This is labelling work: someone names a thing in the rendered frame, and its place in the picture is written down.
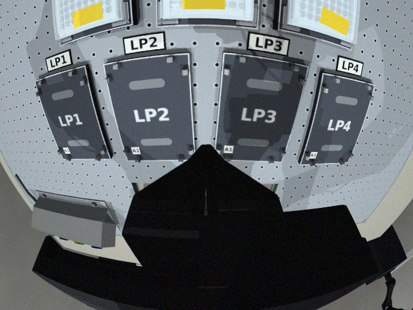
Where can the white button panel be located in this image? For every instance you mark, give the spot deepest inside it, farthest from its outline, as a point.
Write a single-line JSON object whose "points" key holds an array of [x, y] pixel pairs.
{"points": [[84, 221]]}

